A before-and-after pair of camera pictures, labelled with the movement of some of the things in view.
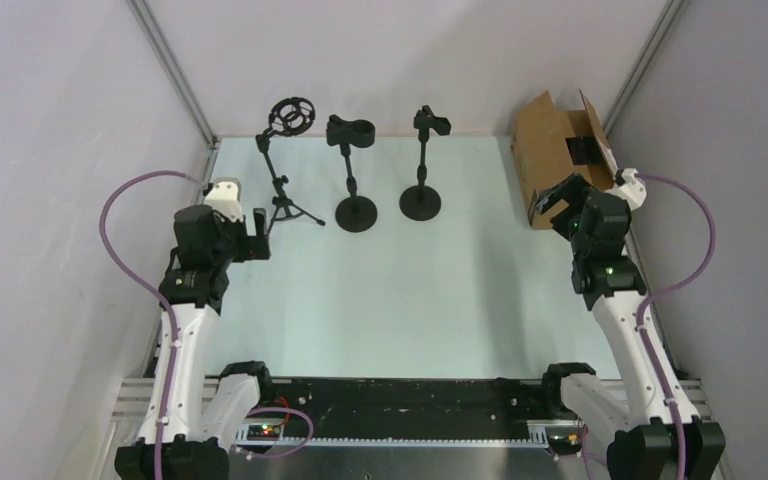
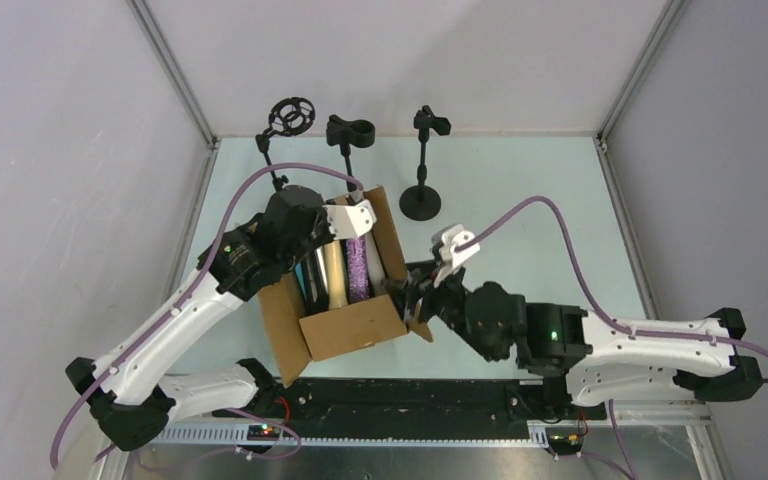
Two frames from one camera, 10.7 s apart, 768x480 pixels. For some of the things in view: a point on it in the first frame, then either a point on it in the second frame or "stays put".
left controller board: [263, 432] stays put
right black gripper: [557, 201] → [420, 291]
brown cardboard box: [549, 145] → [297, 342]
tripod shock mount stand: [292, 115] stays put
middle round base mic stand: [357, 213] stays put
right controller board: [564, 444] stays put
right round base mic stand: [423, 202] stays put
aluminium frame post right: [667, 20] stays put
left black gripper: [258, 235] → [321, 229]
